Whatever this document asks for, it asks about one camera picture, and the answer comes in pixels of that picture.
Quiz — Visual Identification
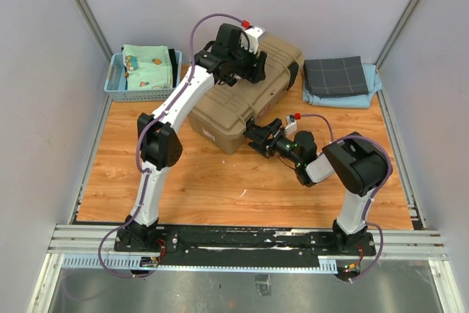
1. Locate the green cartoon print cloth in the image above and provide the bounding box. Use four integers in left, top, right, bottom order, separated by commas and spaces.
122, 44, 173, 91

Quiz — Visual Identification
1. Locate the light blue folded cloth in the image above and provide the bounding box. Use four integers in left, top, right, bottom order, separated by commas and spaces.
302, 64, 383, 109

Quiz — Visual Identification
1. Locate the dark grey checked cloth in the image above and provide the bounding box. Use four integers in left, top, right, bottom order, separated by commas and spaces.
303, 56, 369, 97

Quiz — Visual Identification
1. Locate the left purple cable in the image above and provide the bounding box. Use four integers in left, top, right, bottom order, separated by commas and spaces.
97, 12, 246, 301

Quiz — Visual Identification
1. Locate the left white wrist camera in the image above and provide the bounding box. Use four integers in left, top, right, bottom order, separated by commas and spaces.
240, 20, 265, 54

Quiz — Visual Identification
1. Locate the tan plastic tool box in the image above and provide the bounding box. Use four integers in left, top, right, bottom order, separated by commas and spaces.
188, 34, 304, 155

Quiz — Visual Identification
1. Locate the black item in basket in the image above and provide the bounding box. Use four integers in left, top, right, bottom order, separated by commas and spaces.
168, 48, 180, 88

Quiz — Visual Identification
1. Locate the blue plastic basket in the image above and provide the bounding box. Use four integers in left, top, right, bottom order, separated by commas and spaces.
104, 51, 182, 102

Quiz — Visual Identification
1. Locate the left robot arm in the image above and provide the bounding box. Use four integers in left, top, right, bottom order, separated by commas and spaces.
119, 23, 267, 251

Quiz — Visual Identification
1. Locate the blue slotted cable duct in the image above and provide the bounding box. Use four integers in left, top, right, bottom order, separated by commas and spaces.
62, 254, 339, 274

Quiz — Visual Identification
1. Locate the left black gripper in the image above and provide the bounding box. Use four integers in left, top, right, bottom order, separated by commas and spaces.
229, 43, 268, 86

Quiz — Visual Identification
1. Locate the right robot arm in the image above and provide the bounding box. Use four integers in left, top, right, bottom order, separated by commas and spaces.
244, 119, 393, 256

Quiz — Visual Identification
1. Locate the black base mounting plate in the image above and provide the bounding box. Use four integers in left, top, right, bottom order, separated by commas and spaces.
114, 224, 377, 268

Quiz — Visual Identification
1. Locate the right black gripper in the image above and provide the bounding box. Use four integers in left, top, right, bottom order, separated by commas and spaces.
243, 118, 302, 166

